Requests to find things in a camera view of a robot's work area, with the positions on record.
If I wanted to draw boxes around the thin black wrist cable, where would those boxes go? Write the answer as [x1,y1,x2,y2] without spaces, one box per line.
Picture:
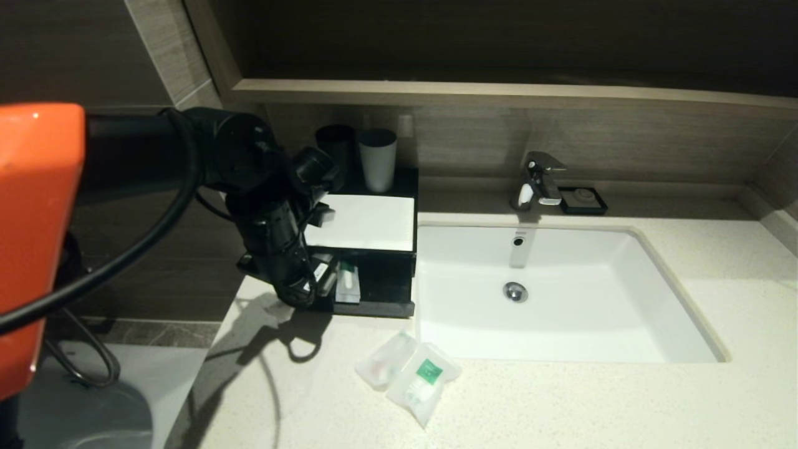
[274,212,320,309]

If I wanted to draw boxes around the black cup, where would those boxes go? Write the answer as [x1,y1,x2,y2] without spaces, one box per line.
[315,125,360,185]

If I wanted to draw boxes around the small translucent packet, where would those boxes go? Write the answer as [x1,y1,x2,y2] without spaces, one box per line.
[354,329,417,391]

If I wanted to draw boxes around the black amenity box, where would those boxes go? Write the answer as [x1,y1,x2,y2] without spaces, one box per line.
[315,166,420,266]

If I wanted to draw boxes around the grey toilet lid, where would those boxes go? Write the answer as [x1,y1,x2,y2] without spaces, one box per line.
[19,340,154,449]

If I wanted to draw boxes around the white sink basin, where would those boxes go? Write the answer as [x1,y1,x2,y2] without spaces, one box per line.
[416,223,729,364]

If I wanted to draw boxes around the white ribbed pad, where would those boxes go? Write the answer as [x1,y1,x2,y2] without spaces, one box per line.
[304,194,416,253]

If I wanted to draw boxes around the grey cup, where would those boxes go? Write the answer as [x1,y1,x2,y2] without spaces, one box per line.
[358,128,398,193]

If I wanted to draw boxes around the wooden wall ledge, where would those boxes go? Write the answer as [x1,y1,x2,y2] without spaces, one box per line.
[232,78,798,113]

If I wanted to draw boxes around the long toothbrush packet green label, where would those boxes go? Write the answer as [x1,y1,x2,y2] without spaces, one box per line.
[312,253,340,299]

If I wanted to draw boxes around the metal hose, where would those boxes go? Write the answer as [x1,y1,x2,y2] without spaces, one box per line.
[45,309,121,389]

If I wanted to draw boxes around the boxed amenity green label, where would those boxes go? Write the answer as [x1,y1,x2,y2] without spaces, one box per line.
[335,262,361,304]

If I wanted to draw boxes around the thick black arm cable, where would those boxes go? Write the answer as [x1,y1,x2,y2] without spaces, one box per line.
[0,107,203,336]

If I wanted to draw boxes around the clear packet green label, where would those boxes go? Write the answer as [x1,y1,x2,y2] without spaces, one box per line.
[385,342,463,430]

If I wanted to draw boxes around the chrome faucet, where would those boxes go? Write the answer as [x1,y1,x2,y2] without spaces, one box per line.
[511,151,568,211]

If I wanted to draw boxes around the black soap dish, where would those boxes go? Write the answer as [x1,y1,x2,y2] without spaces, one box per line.
[559,186,608,216]

